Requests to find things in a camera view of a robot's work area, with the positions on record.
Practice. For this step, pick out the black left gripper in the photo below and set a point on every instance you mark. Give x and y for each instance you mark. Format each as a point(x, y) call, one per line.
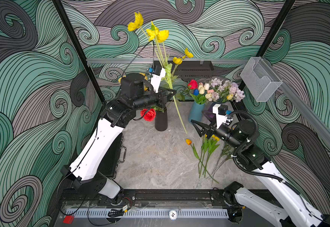
point(161, 100)

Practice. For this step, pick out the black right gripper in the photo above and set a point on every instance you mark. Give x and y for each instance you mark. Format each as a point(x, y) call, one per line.
point(199, 131)

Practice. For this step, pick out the yellow tulip single stem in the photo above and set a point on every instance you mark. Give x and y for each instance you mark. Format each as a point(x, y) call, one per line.
point(201, 161)

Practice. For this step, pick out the orange tulip stem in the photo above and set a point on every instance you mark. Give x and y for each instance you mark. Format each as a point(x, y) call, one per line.
point(197, 156)

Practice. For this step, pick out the teal ceramic vase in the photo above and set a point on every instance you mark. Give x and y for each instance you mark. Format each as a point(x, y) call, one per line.
point(196, 112)

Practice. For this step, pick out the purple glass vase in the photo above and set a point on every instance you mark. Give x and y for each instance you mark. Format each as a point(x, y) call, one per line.
point(208, 111)

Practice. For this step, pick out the black vase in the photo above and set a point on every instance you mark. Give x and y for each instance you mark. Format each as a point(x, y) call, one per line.
point(161, 120)

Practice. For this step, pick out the yellow poppy spray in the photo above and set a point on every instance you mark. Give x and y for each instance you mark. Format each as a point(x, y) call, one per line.
point(158, 38)
point(178, 60)

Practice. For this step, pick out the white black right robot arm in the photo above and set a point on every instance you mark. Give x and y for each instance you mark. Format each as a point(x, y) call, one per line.
point(239, 129)

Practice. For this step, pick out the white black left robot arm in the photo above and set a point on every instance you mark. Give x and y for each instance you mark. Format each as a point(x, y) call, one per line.
point(135, 93)

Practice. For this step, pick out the colourful tulip bunch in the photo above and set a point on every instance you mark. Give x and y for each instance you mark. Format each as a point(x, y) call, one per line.
point(201, 93)

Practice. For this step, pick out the mixed rose bouquet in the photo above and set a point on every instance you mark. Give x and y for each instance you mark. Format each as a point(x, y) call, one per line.
point(149, 113)

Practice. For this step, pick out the pink lilac flower bunch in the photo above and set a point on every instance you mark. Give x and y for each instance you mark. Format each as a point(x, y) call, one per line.
point(222, 91)

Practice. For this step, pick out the red small block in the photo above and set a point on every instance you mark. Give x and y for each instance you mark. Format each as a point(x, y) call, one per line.
point(68, 219)

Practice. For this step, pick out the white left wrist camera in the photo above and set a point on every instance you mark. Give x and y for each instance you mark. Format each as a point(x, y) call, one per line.
point(157, 74)

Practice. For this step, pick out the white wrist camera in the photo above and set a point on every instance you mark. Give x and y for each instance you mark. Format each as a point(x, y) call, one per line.
point(157, 74)
point(222, 115)

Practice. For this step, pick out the black wall tray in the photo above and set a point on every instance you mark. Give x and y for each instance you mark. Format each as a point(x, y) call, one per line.
point(189, 70)

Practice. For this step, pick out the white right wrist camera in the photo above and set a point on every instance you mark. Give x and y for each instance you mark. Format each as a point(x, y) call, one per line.
point(222, 115)

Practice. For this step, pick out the black corner frame post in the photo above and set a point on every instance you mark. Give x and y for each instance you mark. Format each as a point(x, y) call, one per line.
point(276, 25)

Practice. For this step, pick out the clear plastic wall bin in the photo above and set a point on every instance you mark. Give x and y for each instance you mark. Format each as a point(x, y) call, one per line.
point(260, 78)

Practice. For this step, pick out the black left corner post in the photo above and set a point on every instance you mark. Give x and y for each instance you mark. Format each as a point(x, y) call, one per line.
point(71, 32)

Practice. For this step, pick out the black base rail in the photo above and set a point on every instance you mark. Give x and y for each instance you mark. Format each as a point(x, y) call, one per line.
point(142, 197)

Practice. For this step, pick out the white slotted cable duct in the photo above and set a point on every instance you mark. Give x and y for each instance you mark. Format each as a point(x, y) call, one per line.
point(152, 213)

